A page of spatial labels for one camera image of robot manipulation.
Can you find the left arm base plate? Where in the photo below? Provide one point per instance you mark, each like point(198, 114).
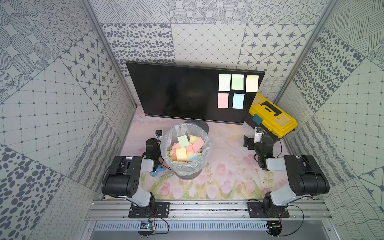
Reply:
point(155, 209)

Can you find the light blue sticky note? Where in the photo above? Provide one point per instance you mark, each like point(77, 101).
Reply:
point(238, 101)

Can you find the pale yellow sticky note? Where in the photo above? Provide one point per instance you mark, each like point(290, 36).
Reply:
point(252, 83)

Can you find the black flat monitor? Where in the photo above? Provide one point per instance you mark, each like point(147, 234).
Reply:
point(188, 92)

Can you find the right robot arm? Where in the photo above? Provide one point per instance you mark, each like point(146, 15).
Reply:
point(305, 177)

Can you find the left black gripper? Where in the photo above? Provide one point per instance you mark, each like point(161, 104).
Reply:
point(154, 151)

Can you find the pale green sticky note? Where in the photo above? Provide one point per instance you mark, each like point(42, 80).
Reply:
point(224, 82)

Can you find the pink note in bin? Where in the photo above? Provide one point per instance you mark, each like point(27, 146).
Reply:
point(198, 145)

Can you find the left circuit board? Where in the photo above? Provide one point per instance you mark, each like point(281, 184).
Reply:
point(146, 229)

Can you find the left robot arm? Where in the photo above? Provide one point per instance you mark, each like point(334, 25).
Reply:
point(122, 178)

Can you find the blue note in bin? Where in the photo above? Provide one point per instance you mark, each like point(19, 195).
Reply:
point(193, 156)

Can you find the pink sticky note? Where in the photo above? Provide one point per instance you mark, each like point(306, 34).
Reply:
point(223, 100)

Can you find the yellow note in bin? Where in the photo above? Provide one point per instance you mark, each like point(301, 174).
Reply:
point(181, 154)

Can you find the yellow black toolbox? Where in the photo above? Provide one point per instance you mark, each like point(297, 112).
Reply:
point(271, 118)

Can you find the circuit board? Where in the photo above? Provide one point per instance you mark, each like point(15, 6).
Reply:
point(146, 229)
point(274, 228)

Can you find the grey mesh waste bin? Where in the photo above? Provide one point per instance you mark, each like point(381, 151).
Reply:
point(192, 140)

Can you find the green note in bin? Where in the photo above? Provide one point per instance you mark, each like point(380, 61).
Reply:
point(183, 141)

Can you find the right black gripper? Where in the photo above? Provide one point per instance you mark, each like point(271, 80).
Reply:
point(250, 140)

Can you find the aluminium mounting rail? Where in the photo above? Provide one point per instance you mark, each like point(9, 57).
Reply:
point(114, 210)

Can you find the blue plastic tool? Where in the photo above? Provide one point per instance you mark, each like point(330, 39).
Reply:
point(158, 171)

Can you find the right circuit board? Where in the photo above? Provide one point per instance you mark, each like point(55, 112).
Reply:
point(274, 228)

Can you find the round grey monitor base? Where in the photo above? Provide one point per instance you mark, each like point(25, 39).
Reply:
point(201, 124)

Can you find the clear plastic bin liner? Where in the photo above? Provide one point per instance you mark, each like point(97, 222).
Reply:
point(185, 170)

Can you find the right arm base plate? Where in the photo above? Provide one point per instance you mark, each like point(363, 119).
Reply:
point(260, 210)

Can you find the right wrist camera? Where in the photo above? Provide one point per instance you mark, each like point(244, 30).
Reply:
point(259, 133)

